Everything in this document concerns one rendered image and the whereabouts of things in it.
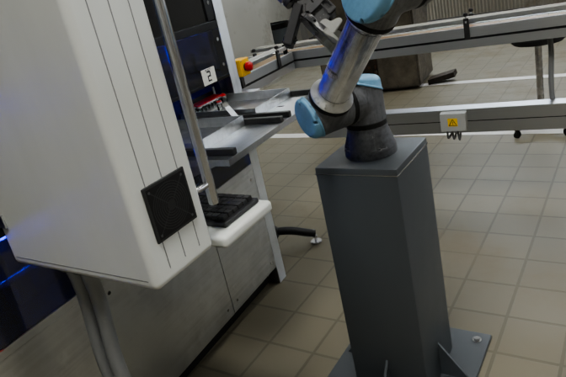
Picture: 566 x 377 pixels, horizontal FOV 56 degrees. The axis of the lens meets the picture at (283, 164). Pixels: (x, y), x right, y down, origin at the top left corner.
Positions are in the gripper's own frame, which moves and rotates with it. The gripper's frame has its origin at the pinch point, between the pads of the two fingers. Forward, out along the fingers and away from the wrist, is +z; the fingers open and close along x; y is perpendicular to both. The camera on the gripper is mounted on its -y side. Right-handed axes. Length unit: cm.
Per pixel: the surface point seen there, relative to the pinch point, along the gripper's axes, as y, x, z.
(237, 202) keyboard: -45.2, -11.9, 10.9
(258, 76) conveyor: -15, 109, -38
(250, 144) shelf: -34.6, 13.9, -1.5
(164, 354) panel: -107, 39, 26
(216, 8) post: -10, 62, -57
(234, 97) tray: -30, 73, -30
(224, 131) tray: -38.5, 25.0, -12.0
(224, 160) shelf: -42.3, 4.6, -1.8
